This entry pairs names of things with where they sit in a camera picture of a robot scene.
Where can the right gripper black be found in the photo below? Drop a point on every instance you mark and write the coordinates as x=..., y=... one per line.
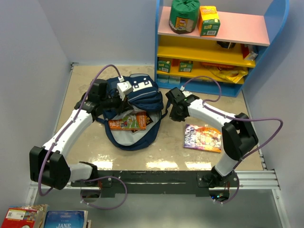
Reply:
x=174, y=116

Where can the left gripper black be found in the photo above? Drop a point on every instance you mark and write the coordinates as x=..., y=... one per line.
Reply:
x=123, y=106

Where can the orange 78-storey treehouse book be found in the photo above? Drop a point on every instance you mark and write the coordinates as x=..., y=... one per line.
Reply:
x=130, y=122

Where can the navy blue school backpack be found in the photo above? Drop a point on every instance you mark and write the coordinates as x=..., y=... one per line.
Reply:
x=147, y=97

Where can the black 169-storey treehouse book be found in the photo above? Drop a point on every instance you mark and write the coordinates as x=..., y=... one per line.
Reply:
x=148, y=122

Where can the purple Roald Dahl book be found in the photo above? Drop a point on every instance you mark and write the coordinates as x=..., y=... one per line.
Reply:
x=202, y=138

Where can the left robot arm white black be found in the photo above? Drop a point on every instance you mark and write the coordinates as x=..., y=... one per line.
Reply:
x=48, y=164

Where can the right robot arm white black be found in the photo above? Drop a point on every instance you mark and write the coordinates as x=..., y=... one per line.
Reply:
x=238, y=135

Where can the yellow snack bag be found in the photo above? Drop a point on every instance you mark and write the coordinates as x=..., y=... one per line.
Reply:
x=233, y=74

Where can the right small green box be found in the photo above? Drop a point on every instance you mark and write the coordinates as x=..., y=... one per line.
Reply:
x=186, y=66

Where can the small green box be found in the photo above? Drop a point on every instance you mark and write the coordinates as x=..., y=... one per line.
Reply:
x=164, y=64
x=186, y=66

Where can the left small green box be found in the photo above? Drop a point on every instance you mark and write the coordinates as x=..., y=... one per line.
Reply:
x=164, y=64

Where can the colourful blue toy shelf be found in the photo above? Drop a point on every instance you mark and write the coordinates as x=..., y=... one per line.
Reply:
x=259, y=30

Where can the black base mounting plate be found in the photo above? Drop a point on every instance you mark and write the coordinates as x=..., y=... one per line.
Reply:
x=157, y=182

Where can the orange green carton box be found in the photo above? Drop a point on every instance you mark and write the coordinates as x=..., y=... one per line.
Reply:
x=208, y=22

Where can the red white packet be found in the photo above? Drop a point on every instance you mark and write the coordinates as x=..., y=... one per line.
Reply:
x=249, y=52

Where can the green wrapped tissue roll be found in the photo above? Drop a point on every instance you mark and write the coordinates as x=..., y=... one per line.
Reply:
x=184, y=16

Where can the blue Jane book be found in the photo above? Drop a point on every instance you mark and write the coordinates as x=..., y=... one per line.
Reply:
x=67, y=219

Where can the red book bottom left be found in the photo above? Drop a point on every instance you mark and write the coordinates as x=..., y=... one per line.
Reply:
x=26, y=216

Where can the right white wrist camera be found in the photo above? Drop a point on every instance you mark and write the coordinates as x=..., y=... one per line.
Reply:
x=184, y=90

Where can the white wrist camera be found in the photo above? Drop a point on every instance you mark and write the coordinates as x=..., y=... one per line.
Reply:
x=124, y=88
x=184, y=90

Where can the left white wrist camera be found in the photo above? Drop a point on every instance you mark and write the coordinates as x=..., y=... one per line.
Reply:
x=124, y=88

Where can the aluminium rail frame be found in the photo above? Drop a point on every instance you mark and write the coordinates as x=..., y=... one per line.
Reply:
x=257, y=204

